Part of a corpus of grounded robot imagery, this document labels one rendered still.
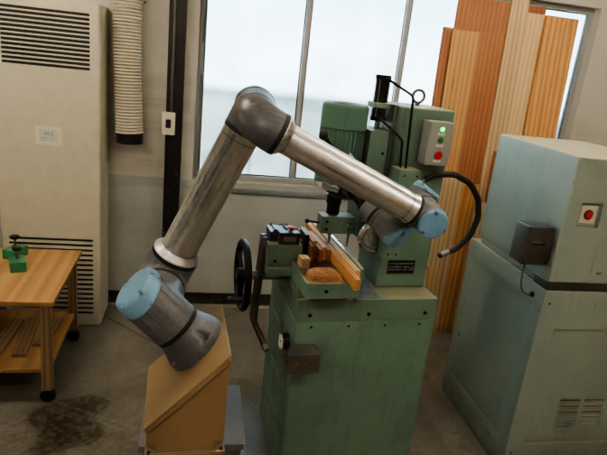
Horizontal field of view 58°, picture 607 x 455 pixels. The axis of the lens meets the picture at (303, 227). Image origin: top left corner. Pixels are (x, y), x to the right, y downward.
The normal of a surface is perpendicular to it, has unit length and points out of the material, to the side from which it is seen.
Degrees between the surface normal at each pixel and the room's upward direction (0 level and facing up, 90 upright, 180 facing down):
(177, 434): 90
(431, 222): 100
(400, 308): 90
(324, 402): 90
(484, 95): 87
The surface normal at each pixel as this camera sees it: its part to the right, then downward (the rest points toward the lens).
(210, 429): 0.22, 0.31
